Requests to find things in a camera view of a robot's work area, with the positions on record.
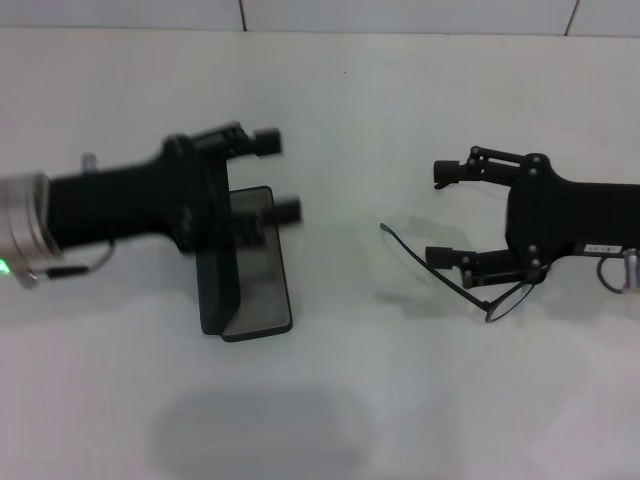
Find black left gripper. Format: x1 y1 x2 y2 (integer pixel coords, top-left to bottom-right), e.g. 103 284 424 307
47 121 305 257

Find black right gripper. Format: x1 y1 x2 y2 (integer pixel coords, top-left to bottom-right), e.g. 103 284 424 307
424 144 640 290

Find black thin-framed glasses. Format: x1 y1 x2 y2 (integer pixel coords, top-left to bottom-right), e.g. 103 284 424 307
379 180 541 325

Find black glasses case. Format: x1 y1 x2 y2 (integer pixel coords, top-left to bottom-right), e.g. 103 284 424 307
194 184 294 344

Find right arm cable with plug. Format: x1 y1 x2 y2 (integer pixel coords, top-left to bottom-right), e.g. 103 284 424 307
596 249 640 294

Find arm cable with plug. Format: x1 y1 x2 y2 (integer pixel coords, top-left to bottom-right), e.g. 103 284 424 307
27 239 119 284
596 249 640 294

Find left arm cable with plug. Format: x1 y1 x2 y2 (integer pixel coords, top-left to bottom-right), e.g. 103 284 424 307
27 239 119 284

